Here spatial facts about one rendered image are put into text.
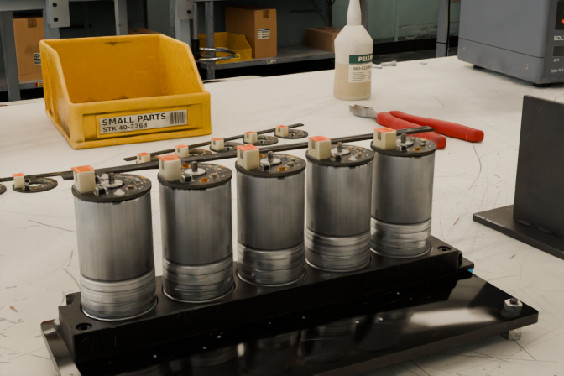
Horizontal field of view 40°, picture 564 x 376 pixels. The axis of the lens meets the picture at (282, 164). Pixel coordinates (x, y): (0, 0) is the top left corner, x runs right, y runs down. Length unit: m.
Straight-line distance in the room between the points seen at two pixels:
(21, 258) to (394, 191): 0.17
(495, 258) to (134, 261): 0.18
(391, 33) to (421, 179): 5.81
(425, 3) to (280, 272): 6.04
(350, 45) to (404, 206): 0.39
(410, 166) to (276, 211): 0.06
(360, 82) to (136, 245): 0.45
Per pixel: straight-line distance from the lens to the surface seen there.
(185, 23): 2.83
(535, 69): 0.75
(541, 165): 0.38
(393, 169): 0.29
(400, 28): 6.15
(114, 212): 0.24
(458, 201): 0.43
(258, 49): 4.92
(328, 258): 0.28
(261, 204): 0.26
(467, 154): 0.52
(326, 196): 0.28
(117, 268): 0.25
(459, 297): 0.30
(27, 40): 4.34
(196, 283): 0.26
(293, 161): 0.27
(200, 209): 0.25
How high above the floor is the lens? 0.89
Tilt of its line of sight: 17 degrees down
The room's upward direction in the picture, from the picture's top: straight up
